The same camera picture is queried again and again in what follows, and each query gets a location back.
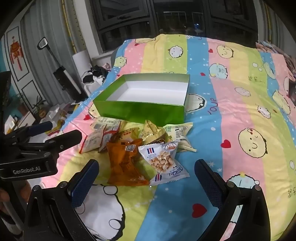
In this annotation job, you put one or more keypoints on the white bag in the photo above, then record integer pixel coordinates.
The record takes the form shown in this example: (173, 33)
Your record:
(89, 87)

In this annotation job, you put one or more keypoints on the potted plant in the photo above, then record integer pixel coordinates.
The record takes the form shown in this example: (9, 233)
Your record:
(38, 106)

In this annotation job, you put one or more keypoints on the cream red-edged snack packet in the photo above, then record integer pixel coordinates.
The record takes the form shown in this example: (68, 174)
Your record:
(92, 141)

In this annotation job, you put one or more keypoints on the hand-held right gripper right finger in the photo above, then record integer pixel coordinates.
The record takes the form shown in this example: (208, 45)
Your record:
(209, 183)

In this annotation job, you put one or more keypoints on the dark window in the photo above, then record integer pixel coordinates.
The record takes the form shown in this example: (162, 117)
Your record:
(129, 23)

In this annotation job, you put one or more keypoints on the striped cartoon printed blanket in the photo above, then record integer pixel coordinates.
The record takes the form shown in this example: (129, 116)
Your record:
(231, 115)

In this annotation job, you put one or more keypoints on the clear packet with labels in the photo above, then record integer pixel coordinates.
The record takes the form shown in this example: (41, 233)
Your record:
(104, 122)

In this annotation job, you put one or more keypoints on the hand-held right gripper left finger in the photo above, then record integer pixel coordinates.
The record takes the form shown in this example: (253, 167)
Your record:
(84, 183)

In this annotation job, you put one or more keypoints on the white blue peanut packet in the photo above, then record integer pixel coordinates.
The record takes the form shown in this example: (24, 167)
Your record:
(161, 160)

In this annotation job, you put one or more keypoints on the white paper roll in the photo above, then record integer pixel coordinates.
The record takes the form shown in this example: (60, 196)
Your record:
(81, 62)

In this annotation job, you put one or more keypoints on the green cardboard box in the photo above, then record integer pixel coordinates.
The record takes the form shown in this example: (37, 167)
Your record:
(138, 111)

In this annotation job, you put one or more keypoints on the red knot wall hanging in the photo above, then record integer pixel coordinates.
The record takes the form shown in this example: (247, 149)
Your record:
(16, 52)

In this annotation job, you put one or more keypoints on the yellow rice cracker packet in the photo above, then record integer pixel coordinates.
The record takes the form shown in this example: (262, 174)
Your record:
(129, 135)

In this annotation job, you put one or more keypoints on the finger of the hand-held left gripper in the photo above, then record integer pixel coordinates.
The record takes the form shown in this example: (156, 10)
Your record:
(64, 139)
(41, 127)

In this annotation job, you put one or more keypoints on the grey yellow-trimmed curtain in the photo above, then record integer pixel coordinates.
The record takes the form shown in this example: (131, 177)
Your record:
(268, 18)

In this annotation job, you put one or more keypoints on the gold foil snack packet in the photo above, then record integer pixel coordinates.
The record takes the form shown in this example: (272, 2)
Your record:
(151, 132)

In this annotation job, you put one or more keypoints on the black white clothes pile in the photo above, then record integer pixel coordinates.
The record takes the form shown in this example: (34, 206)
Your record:
(97, 74)

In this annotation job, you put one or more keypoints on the black stick vacuum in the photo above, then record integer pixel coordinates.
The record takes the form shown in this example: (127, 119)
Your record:
(60, 76)

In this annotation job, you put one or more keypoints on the person's left hand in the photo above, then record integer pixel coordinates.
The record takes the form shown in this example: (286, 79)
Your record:
(3, 198)

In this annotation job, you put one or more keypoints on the pale green white packet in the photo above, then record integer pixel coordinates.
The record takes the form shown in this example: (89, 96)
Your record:
(182, 136)

